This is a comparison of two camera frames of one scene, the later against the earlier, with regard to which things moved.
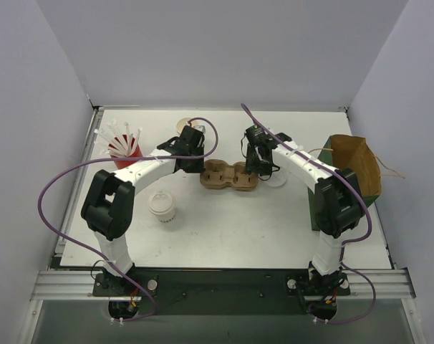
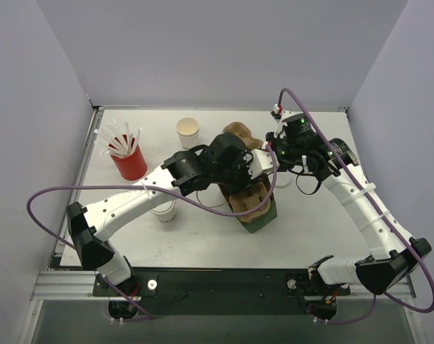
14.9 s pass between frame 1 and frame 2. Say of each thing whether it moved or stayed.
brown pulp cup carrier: moved
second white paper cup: stayed
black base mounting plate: stayed
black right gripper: moved
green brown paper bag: moved
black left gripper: moved
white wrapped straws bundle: stayed
